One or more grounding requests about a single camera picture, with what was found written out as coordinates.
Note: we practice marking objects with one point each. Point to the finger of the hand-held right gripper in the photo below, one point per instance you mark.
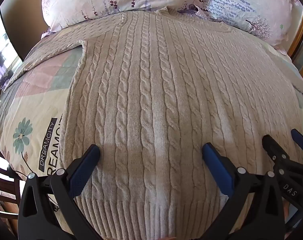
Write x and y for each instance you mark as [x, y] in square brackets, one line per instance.
[300, 140]
[271, 145]

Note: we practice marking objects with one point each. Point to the wooden bed frame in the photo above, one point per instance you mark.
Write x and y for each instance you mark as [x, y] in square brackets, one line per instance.
[300, 35]

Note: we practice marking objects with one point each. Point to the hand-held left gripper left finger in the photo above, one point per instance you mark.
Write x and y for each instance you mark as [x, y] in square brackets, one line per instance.
[83, 171]

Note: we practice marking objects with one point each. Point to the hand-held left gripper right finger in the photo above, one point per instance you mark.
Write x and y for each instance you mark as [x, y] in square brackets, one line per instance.
[216, 171]

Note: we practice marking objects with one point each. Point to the patchwork flower print quilt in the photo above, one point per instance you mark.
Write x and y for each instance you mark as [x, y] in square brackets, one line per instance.
[29, 105]

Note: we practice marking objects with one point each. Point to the window with purple curtain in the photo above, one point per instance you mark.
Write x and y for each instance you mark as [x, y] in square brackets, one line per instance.
[1, 55]

